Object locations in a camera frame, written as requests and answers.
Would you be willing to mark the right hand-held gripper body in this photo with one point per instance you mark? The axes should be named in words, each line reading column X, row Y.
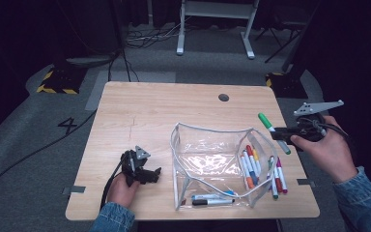
column 315, row 108

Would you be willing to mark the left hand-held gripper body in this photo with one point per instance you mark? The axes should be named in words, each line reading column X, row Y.
column 135, row 167

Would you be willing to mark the green marker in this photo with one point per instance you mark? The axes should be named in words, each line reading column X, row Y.
column 265, row 121
column 274, row 193

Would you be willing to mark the magenta marker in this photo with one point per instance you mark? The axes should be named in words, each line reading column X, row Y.
column 280, row 167

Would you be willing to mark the yellow marker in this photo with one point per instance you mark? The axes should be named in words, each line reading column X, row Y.
column 255, row 154

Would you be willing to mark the red marker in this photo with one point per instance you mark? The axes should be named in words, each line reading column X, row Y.
column 249, row 151
column 278, row 184

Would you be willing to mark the transparent bag with white trim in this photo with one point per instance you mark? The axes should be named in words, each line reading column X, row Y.
column 206, row 161

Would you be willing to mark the orange marker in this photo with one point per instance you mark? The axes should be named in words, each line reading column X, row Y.
column 250, row 183

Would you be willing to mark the black marker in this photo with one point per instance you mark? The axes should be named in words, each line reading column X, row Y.
column 212, row 202

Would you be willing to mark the person's left hand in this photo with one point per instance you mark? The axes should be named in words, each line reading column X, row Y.
column 122, row 193

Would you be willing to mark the person's right hand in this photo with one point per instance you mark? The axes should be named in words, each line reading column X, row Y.
column 331, row 154

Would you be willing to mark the black yellow striped stand base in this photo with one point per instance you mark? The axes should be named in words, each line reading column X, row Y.
column 61, row 82
column 288, row 85

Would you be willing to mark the grey tape piece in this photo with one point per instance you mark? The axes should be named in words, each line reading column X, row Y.
column 304, row 182
column 74, row 189

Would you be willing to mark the dark round table grommet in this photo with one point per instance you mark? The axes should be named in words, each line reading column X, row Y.
column 223, row 97

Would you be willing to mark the black folding stand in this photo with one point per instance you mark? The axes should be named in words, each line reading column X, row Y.
column 281, row 42

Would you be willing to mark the white desk frame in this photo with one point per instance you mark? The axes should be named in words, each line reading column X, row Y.
column 217, row 9

